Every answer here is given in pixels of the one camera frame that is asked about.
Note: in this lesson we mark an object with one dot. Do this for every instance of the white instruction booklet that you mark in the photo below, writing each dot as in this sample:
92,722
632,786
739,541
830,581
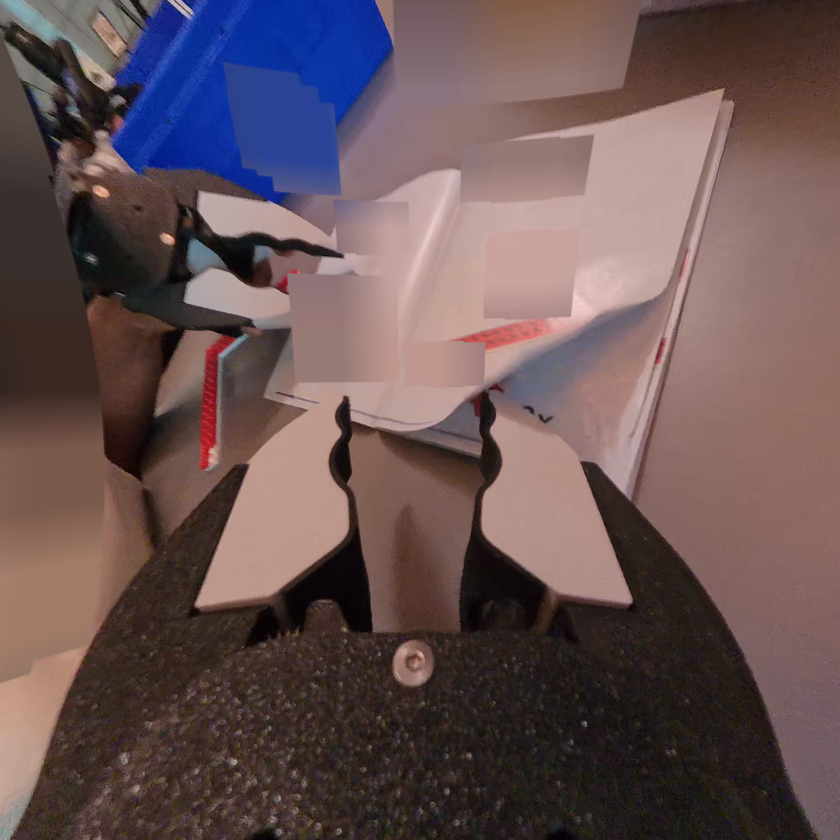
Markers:
623,184

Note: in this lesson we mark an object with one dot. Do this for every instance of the red angled brick frame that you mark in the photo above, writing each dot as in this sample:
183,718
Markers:
213,407

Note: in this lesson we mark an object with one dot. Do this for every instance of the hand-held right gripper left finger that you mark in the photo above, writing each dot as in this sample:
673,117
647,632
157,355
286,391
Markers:
282,525

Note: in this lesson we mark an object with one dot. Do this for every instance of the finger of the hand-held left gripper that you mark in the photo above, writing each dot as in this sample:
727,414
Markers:
262,220
216,295

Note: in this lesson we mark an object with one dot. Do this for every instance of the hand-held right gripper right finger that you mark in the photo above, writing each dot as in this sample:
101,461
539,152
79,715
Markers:
551,525

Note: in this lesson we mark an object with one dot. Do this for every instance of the blue bin with colourful bricks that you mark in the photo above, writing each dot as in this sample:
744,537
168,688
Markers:
170,118

